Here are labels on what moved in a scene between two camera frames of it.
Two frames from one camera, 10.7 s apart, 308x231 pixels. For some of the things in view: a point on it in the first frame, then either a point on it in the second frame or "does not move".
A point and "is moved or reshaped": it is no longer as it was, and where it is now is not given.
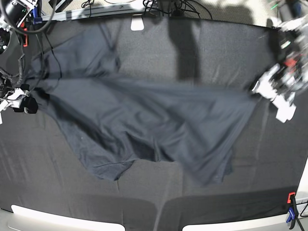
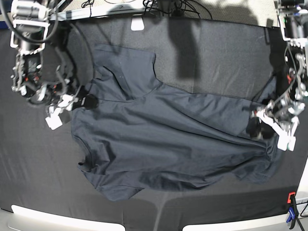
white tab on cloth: (137, 23) does not move
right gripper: (279, 83) to (270, 122)
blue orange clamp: (293, 212) does not move
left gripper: (20, 99) to (69, 103)
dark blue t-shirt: (110, 120) is moved or reshaped
